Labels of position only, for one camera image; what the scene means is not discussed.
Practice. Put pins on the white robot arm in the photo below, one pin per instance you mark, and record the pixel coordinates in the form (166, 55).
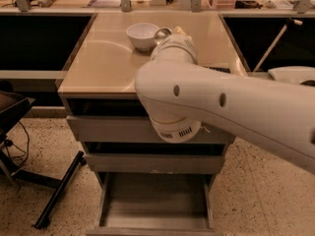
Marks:
(179, 96)

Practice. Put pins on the white ceramic bowl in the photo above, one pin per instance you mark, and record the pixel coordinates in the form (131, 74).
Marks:
(142, 35)

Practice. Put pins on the grey drawer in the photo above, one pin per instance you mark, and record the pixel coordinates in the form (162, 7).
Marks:
(139, 204)
(98, 121)
(156, 158)

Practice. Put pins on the grey bottom drawer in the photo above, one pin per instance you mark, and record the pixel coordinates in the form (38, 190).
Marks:
(139, 204)

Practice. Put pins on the silver redbull can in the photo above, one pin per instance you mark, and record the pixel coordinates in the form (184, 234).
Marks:
(162, 34)

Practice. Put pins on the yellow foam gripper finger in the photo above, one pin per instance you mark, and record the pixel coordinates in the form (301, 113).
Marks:
(180, 30)

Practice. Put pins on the grey drawer cabinet with counter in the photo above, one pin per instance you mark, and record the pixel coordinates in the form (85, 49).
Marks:
(105, 65)

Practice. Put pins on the black stand with tray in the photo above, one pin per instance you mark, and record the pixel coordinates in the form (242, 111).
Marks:
(13, 107)

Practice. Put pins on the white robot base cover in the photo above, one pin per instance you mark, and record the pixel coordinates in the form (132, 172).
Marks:
(298, 75)

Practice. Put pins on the grey top drawer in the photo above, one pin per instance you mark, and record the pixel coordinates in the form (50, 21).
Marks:
(98, 121)

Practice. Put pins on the white stick with black tip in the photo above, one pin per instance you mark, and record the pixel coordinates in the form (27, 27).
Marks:
(288, 23)

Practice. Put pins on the grey middle drawer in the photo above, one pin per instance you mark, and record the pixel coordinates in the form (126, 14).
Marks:
(156, 158)

